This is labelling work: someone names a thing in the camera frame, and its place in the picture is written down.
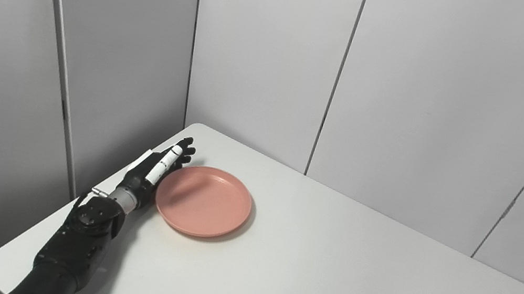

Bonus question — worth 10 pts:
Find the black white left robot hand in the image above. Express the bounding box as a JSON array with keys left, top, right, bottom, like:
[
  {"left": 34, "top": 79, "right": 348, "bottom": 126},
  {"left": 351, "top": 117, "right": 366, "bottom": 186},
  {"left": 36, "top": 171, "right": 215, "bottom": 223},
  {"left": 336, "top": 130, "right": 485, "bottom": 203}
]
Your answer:
[{"left": 117, "top": 127, "right": 198, "bottom": 217}]

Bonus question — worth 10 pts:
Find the pink round plate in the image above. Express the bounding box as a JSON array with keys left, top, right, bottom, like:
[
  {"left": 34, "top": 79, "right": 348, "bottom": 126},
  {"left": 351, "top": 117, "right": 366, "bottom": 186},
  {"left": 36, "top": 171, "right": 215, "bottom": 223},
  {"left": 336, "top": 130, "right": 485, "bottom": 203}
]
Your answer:
[{"left": 150, "top": 159, "right": 258, "bottom": 245}]

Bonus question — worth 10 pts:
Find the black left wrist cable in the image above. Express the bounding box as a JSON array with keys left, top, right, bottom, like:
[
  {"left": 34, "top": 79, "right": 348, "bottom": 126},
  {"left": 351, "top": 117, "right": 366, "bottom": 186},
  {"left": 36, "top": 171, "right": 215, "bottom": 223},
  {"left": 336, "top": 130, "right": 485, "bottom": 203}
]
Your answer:
[{"left": 69, "top": 183, "right": 112, "bottom": 228}]

